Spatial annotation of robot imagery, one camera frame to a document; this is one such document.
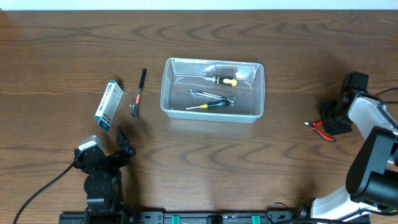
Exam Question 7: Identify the red handled pliers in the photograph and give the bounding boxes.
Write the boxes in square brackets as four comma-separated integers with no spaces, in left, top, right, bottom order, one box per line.
[303,121,336,142]

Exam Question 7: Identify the small black orange hammer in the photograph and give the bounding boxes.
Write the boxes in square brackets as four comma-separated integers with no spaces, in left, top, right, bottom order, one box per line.
[129,68,147,119]

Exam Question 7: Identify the white and blue box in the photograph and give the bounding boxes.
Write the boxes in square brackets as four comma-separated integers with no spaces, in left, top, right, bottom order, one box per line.
[94,80,124,131]

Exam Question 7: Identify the silver wrench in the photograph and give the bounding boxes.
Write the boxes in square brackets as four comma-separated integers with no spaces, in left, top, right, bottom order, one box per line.
[188,89,236,103]

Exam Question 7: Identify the stubby yellow black screwdriver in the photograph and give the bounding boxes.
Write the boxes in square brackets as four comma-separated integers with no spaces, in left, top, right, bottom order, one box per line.
[204,76,238,86]

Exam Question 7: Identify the slim black yellow screwdriver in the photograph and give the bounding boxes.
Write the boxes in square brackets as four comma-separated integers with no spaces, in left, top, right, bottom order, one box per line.
[186,100,231,110]

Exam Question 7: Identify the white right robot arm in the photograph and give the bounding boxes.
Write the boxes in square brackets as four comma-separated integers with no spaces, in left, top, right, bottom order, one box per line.
[297,72,397,223]

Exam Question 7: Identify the clear plastic container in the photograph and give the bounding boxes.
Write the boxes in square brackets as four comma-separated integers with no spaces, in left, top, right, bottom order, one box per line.
[160,58,266,123]

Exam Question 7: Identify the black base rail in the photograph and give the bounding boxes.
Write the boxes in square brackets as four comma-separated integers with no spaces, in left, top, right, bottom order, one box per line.
[58,210,294,224]

